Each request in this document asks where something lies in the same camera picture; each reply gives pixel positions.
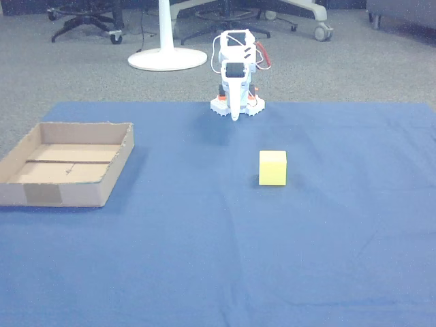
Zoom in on yellow foam block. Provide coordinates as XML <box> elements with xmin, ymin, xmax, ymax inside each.
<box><xmin>258</xmin><ymin>150</ymin><xmax>288</xmax><ymax>187</ymax></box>

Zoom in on shallow cardboard box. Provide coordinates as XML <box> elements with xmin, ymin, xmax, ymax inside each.
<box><xmin>0</xmin><ymin>121</ymin><xmax>136</xmax><ymax>208</ymax></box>

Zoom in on white chair base with casters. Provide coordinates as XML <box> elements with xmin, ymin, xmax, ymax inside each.
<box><xmin>169</xmin><ymin>0</ymin><xmax>335</xmax><ymax>43</ymax></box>

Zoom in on blue table cloth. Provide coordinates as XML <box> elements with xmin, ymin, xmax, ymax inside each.
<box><xmin>0</xmin><ymin>101</ymin><xmax>436</xmax><ymax>327</ymax></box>

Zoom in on black office chair base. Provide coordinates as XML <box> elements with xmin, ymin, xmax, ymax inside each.
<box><xmin>46</xmin><ymin>0</ymin><xmax>125</xmax><ymax>46</ymax></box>

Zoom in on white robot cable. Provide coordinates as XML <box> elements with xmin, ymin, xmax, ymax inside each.
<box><xmin>211</xmin><ymin>35</ymin><xmax>223</xmax><ymax>75</ymax></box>

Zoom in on red robot cable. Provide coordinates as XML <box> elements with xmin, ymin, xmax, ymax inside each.
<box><xmin>254</xmin><ymin>40</ymin><xmax>273</xmax><ymax>72</ymax></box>

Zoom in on white pedestal table base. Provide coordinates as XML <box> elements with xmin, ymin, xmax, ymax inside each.
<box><xmin>127</xmin><ymin>0</ymin><xmax>208</xmax><ymax>72</ymax></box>

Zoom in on black floor cable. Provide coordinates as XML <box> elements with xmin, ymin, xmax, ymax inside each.
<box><xmin>136</xmin><ymin>5</ymin><xmax>157</xmax><ymax>55</ymax></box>

